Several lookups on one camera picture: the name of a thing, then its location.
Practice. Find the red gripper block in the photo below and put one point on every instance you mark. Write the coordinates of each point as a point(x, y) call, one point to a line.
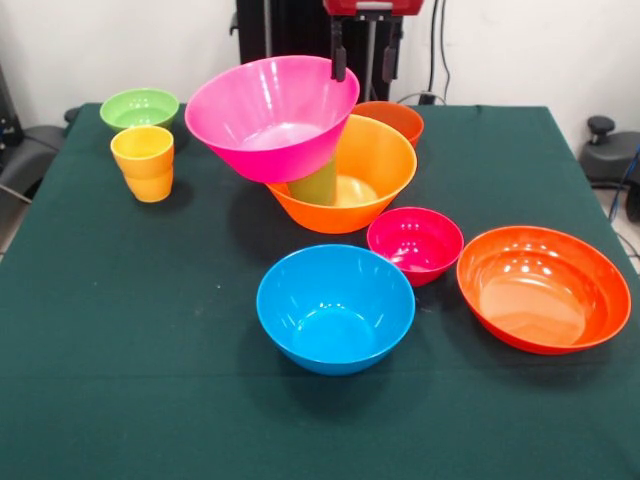
point(375, 6)

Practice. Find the small red-orange bowl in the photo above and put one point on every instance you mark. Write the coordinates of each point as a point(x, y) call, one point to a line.
point(400, 120)

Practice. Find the large orange bowl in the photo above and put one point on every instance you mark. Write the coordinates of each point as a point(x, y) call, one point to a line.
point(380, 160)

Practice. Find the large magenta bowl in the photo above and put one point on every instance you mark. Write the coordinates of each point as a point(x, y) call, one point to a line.
point(270, 110)

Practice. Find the green cup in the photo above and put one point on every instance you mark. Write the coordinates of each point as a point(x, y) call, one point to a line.
point(317, 187)

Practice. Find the blue bowl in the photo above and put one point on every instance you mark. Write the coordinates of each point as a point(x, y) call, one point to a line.
point(335, 310)

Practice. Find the small crimson bowl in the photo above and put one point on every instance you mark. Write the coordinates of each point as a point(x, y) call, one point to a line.
point(415, 245)

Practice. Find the green bowl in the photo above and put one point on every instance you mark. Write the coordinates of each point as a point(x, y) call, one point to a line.
point(139, 107)

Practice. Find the yellow cup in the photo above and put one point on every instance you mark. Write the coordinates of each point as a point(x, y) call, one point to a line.
point(150, 190)
point(142, 152)

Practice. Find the wide red-orange bowl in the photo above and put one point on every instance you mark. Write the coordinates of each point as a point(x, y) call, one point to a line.
point(542, 292)

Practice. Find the dark green tablecloth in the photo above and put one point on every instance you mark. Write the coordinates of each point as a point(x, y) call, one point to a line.
point(400, 400)

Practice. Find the grey pedestal foot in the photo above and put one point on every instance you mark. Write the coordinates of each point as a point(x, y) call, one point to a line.
point(25, 160)
point(607, 160)

